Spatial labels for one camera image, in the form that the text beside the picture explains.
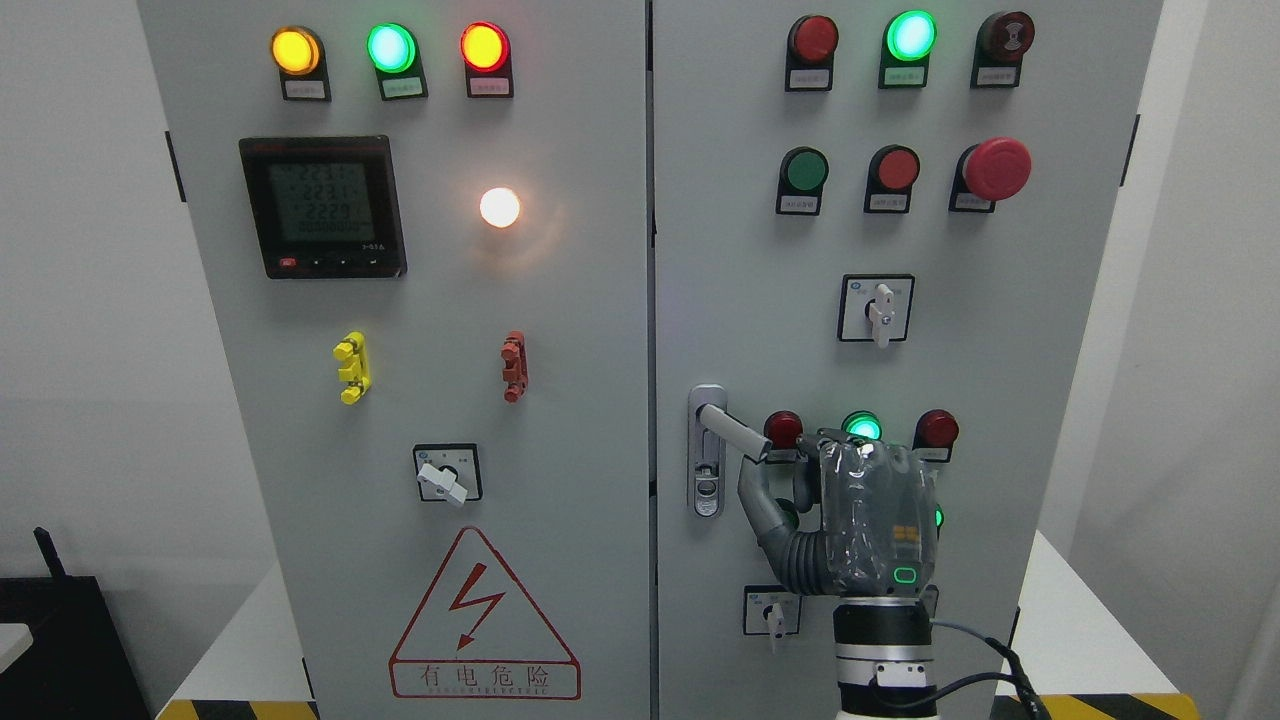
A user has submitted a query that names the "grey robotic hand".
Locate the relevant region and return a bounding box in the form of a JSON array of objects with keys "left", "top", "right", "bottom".
[{"left": 737, "top": 428, "right": 940, "bottom": 598}]

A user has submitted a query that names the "silver door handle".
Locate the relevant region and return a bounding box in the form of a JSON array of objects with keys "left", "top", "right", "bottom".
[{"left": 686, "top": 384, "right": 772, "bottom": 518}]

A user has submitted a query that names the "right grey cabinet door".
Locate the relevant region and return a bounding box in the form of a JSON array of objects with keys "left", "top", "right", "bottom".
[{"left": 652, "top": 1, "right": 1162, "bottom": 719}]

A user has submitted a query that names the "grey cabinet door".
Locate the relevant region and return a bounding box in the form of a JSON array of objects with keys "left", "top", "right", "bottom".
[
  {"left": 138, "top": 1, "right": 652, "bottom": 719},
  {"left": 652, "top": 1, "right": 1162, "bottom": 719}
]

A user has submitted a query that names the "left grey cabinet door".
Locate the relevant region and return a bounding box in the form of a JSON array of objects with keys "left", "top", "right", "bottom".
[{"left": 138, "top": 1, "right": 652, "bottom": 719}]

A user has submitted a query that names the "green lit light middle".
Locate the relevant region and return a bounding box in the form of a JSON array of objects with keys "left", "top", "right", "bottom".
[{"left": 841, "top": 410, "right": 883, "bottom": 439}]

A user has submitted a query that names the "green lit light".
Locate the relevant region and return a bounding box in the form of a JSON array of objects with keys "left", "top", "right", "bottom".
[
  {"left": 878, "top": 9, "right": 937, "bottom": 88},
  {"left": 841, "top": 410, "right": 883, "bottom": 439}
]

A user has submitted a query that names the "red indicator light middle right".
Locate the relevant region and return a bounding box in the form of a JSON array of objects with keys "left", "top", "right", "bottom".
[{"left": 911, "top": 409, "right": 959, "bottom": 462}]

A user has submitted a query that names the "red indicator light middle left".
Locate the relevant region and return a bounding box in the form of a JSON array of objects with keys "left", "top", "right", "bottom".
[{"left": 763, "top": 410, "right": 804, "bottom": 464}]

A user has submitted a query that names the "green push button upper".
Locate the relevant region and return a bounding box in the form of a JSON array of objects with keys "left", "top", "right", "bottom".
[{"left": 774, "top": 146, "right": 829, "bottom": 217}]

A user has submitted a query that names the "red push button upper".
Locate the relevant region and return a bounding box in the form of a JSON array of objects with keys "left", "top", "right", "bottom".
[{"left": 863, "top": 143, "right": 922, "bottom": 214}]

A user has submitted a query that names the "red emergency stop button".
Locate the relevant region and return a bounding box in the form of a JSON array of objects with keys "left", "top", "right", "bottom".
[{"left": 948, "top": 136, "right": 1033, "bottom": 214}]

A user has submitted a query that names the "red terminal connector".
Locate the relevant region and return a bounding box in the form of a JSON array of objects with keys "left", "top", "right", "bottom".
[{"left": 500, "top": 331, "right": 529, "bottom": 404}]

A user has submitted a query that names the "red electrical hazard sticker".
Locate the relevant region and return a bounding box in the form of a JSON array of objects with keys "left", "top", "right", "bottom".
[{"left": 388, "top": 527, "right": 582, "bottom": 701}]

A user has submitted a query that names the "white lit indicator light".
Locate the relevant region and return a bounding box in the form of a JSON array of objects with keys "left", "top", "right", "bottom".
[{"left": 479, "top": 187, "right": 522, "bottom": 229}]

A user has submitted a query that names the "red indicator light top right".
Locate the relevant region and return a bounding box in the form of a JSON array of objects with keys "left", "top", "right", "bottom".
[{"left": 783, "top": 14, "right": 838, "bottom": 92}]

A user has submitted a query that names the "green lit light top right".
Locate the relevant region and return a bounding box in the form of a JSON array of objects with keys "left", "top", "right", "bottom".
[{"left": 878, "top": 9, "right": 937, "bottom": 88}]

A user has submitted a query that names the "dark red buzzer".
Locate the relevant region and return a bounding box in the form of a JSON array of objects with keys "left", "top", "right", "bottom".
[{"left": 970, "top": 12, "right": 1036, "bottom": 88}]

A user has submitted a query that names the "yellow terminal connector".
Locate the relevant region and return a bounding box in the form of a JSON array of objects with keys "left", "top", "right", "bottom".
[{"left": 332, "top": 331, "right": 372, "bottom": 406}]

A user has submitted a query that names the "red lit indicator light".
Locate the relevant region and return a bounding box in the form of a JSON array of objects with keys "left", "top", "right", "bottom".
[{"left": 460, "top": 20, "right": 515, "bottom": 97}]

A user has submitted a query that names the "black digital power meter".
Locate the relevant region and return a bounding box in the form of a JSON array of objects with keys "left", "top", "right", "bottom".
[{"left": 238, "top": 135, "right": 407, "bottom": 281}]

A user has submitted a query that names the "green indicator light top left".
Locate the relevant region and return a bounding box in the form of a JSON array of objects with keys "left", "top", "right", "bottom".
[{"left": 365, "top": 22, "right": 428, "bottom": 101}]

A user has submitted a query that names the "yellow indicator light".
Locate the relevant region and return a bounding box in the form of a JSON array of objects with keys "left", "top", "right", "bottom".
[{"left": 270, "top": 26, "right": 332, "bottom": 102}]

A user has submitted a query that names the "black box at left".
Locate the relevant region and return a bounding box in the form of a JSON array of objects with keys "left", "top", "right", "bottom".
[{"left": 1, "top": 527, "right": 150, "bottom": 719}]

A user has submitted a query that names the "black rotary selector switch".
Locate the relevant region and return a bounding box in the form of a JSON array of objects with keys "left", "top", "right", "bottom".
[{"left": 920, "top": 584, "right": 941, "bottom": 618}]

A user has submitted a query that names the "lower white rotary switch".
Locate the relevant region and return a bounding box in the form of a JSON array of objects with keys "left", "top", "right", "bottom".
[{"left": 741, "top": 584, "right": 803, "bottom": 655}]

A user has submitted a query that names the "white rotary switch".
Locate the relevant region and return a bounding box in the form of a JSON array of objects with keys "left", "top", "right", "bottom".
[
  {"left": 741, "top": 584, "right": 803, "bottom": 655},
  {"left": 837, "top": 274, "right": 916, "bottom": 348},
  {"left": 412, "top": 443, "right": 483, "bottom": 509}
]

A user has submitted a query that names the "upper white rotary switch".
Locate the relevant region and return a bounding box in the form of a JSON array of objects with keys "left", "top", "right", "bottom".
[{"left": 837, "top": 274, "right": 916, "bottom": 348}]

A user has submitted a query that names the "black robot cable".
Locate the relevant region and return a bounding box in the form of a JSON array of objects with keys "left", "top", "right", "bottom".
[{"left": 868, "top": 618, "right": 1053, "bottom": 720}]

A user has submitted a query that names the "left white rotary switch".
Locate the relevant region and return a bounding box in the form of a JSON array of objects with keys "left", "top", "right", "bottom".
[{"left": 412, "top": 443, "right": 483, "bottom": 509}]

